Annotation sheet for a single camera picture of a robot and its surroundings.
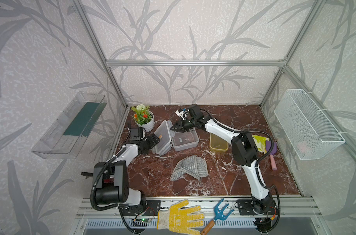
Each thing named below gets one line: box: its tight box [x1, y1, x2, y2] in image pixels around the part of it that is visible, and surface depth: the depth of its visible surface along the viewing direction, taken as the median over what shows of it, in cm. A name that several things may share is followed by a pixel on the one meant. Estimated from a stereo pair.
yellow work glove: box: [156, 199, 205, 235], surface depth 72 cm
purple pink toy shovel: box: [266, 140, 278, 171], surface depth 93 cm
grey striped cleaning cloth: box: [169, 154, 209, 183], surface depth 86 cm
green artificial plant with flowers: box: [130, 103, 154, 126], surface depth 96 cm
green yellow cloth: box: [251, 135, 270, 155], surface depth 98 cm
